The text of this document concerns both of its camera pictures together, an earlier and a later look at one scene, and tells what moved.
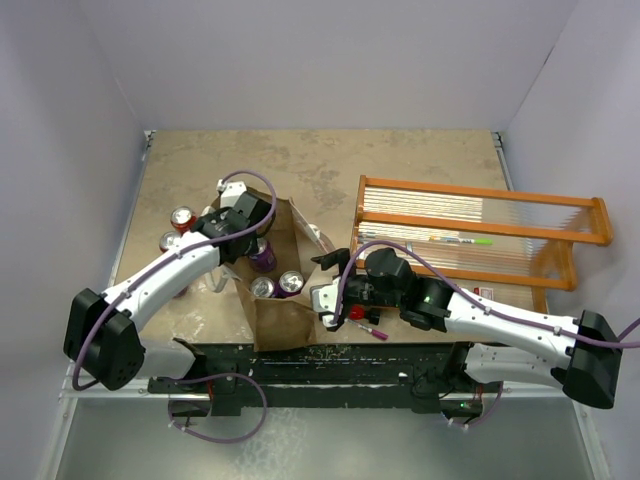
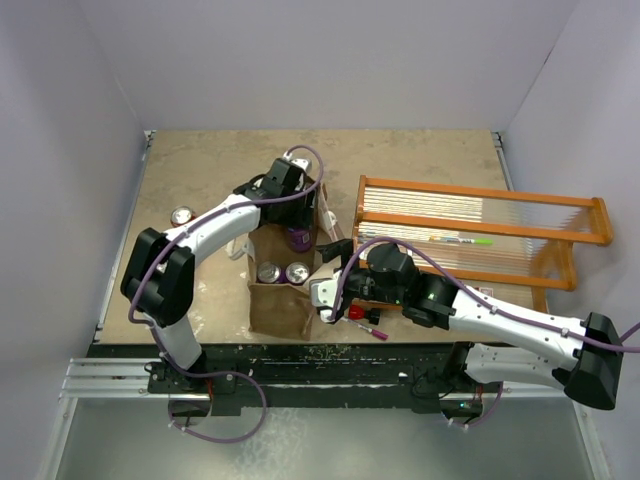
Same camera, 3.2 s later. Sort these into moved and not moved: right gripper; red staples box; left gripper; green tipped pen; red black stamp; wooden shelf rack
Moved: left gripper
Not moved: red black stamp; red staples box; right gripper; wooden shelf rack; green tipped pen
